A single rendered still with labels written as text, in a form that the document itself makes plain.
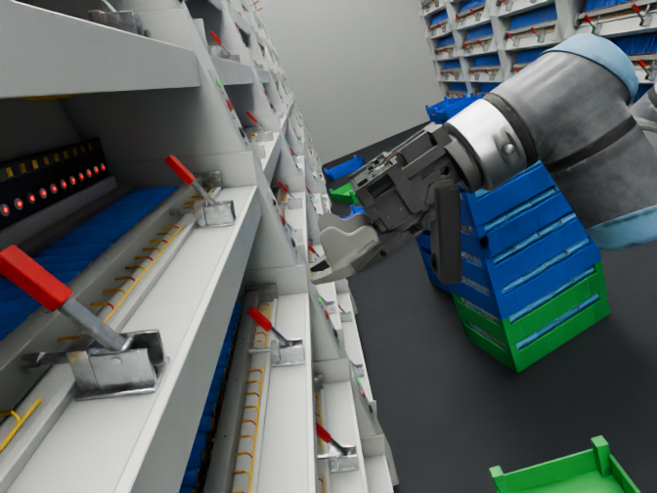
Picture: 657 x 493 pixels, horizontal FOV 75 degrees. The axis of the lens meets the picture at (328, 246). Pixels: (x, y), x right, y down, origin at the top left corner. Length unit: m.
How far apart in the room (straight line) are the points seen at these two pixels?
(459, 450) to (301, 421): 0.61
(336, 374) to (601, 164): 0.54
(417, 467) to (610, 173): 0.73
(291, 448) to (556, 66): 0.45
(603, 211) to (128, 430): 0.45
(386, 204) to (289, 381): 0.24
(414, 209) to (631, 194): 0.21
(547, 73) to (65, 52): 0.40
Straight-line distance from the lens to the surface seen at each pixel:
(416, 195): 0.45
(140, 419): 0.23
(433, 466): 1.03
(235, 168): 0.66
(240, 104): 1.35
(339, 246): 0.46
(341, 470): 0.68
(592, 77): 0.50
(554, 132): 0.49
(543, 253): 1.07
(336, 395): 0.79
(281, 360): 0.56
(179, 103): 0.66
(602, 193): 0.50
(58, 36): 0.32
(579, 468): 0.96
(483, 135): 0.46
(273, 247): 0.69
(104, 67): 0.37
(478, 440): 1.05
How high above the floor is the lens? 0.79
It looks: 21 degrees down
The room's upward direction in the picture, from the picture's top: 23 degrees counter-clockwise
